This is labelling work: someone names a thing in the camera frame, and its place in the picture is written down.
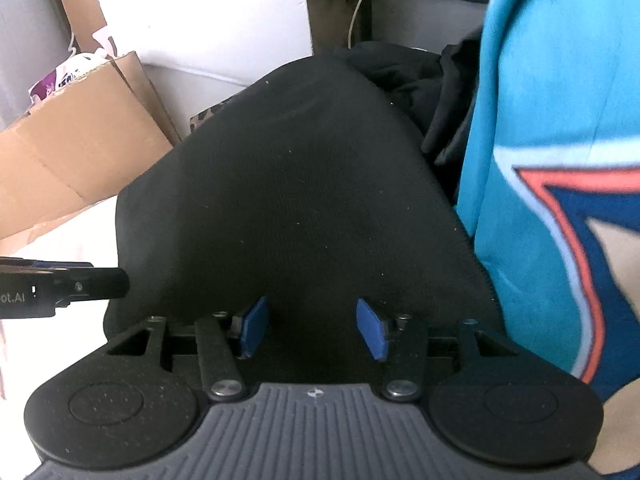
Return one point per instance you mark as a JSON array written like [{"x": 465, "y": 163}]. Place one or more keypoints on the pink bottle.
[{"x": 105, "y": 40}]

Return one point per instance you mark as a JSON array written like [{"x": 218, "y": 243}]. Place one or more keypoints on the leopard print garment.
[{"x": 205, "y": 117}]

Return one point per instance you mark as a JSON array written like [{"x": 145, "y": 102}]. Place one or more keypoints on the teal printed garment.
[{"x": 540, "y": 85}]

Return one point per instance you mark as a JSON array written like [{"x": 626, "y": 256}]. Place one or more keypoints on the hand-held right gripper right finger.
[{"x": 371, "y": 330}]

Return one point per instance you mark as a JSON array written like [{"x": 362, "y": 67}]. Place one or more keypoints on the cream bear printed blanket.
[{"x": 60, "y": 240}]

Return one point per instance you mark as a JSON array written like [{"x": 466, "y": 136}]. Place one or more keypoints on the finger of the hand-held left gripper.
[
  {"x": 60, "y": 264},
  {"x": 100, "y": 284}
]

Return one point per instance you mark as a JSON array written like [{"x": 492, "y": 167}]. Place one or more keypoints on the brown cardboard sheet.
[{"x": 75, "y": 160}]

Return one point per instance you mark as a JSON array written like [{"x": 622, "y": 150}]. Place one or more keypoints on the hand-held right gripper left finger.
[{"x": 255, "y": 327}]

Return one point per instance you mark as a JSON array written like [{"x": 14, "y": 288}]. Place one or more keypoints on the black folded clothes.
[{"x": 440, "y": 100}]

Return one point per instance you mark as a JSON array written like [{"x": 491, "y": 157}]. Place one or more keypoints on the purple white packet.
[{"x": 55, "y": 82}]

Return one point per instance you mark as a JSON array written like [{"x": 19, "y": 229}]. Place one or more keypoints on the tall cardboard box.
[{"x": 80, "y": 0}]

